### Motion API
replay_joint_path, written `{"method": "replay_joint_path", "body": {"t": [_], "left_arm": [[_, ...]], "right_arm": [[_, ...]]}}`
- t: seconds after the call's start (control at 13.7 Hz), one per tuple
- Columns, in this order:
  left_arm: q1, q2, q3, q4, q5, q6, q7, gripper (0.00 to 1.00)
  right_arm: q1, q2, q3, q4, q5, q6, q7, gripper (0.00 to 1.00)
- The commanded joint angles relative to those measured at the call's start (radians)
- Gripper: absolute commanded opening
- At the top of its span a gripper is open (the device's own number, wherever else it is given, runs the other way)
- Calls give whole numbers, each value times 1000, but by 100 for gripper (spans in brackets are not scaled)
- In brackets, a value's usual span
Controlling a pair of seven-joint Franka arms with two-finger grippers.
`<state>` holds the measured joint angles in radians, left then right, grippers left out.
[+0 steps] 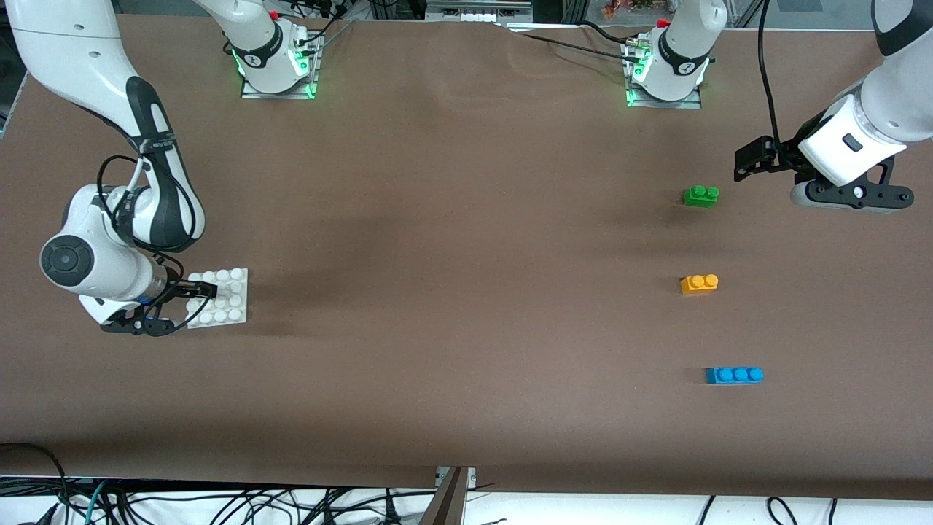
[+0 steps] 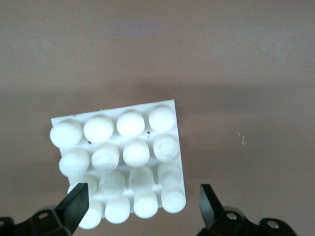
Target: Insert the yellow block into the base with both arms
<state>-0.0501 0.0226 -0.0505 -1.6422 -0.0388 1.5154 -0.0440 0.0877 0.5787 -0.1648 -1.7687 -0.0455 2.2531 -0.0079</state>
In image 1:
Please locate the grey background device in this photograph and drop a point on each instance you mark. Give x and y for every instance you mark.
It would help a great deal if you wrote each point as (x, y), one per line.
(477, 9)

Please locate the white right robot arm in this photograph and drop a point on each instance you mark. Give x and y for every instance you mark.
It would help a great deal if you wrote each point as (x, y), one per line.
(73, 51)

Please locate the blue three-stud block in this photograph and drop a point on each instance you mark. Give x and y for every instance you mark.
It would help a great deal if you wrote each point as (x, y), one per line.
(732, 375)

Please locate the green two-stud block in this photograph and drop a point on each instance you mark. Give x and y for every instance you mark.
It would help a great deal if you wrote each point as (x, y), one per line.
(700, 197)

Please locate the yellow two-stud block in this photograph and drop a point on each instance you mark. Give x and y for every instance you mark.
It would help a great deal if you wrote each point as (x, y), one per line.
(698, 284)

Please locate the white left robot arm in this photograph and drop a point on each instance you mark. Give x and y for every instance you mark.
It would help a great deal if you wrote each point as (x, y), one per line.
(904, 87)

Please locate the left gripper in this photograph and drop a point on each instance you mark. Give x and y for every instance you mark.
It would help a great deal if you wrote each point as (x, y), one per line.
(789, 152)

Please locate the brown table cover sheet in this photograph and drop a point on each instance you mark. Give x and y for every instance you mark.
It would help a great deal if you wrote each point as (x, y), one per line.
(291, 379)

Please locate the orange background clutter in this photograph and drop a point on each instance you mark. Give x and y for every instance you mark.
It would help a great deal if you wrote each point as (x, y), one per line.
(627, 7)

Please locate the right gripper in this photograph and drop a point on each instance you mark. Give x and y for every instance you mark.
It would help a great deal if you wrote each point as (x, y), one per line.
(173, 286)

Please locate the grey table support post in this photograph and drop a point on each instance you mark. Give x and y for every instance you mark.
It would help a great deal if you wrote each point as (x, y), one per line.
(446, 503)

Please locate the white studded base plate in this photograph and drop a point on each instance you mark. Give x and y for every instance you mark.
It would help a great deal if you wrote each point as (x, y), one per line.
(233, 313)

